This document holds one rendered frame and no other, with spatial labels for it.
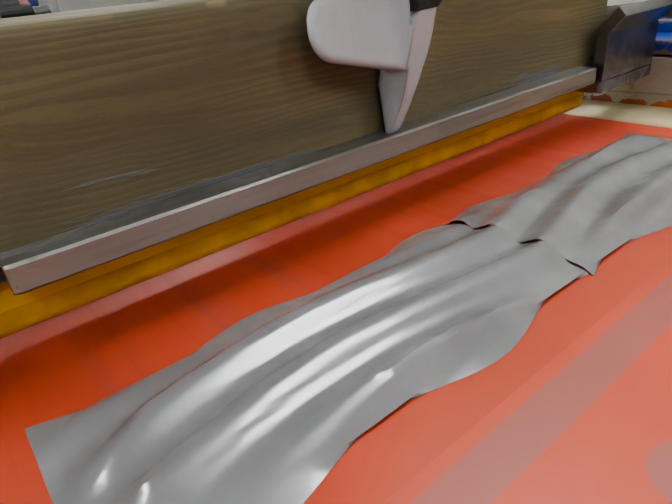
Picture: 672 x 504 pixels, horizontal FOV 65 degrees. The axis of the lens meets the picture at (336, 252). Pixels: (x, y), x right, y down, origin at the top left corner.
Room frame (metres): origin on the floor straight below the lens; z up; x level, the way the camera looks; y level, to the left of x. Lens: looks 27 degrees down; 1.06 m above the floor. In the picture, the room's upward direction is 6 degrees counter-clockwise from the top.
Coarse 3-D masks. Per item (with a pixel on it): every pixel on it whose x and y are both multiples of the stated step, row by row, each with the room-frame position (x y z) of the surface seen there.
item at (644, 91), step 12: (660, 60) 0.39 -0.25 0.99; (660, 72) 0.38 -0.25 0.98; (624, 84) 0.40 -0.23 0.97; (636, 84) 0.40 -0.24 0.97; (648, 84) 0.39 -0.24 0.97; (660, 84) 0.38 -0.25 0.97; (588, 96) 0.43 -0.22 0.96; (600, 96) 0.42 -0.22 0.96; (612, 96) 0.41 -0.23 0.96; (624, 96) 0.40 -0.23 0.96; (636, 96) 0.40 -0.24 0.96; (648, 96) 0.39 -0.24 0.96; (660, 96) 0.38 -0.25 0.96
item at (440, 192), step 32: (544, 128) 0.36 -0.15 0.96; (576, 128) 0.35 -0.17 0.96; (608, 128) 0.34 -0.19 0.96; (640, 128) 0.33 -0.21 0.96; (448, 160) 0.31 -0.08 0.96; (480, 160) 0.31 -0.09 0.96; (512, 160) 0.30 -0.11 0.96; (544, 160) 0.29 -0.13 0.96; (384, 192) 0.27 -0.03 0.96; (416, 192) 0.26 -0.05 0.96; (448, 192) 0.26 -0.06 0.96; (480, 192) 0.26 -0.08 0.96; (512, 192) 0.25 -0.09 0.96; (448, 224) 0.22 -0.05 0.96; (608, 256) 0.18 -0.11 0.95; (640, 256) 0.17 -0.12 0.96
